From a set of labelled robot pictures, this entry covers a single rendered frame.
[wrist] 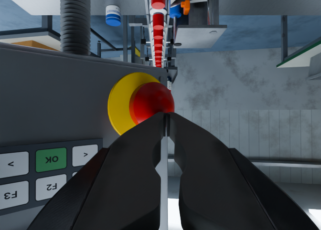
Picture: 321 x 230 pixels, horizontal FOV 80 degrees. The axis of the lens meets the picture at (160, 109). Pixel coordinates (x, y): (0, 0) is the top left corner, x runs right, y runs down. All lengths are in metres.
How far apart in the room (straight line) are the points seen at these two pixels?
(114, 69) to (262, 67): 4.60
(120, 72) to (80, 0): 0.13
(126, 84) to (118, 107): 0.02
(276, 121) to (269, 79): 0.90
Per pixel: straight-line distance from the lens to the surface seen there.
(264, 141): 4.69
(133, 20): 1.31
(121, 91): 0.16
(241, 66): 4.62
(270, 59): 4.80
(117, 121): 0.16
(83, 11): 0.27
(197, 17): 0.54
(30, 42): 1.84
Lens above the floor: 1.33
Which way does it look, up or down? 1 degrees down
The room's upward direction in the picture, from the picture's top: 180 degrees clockwise
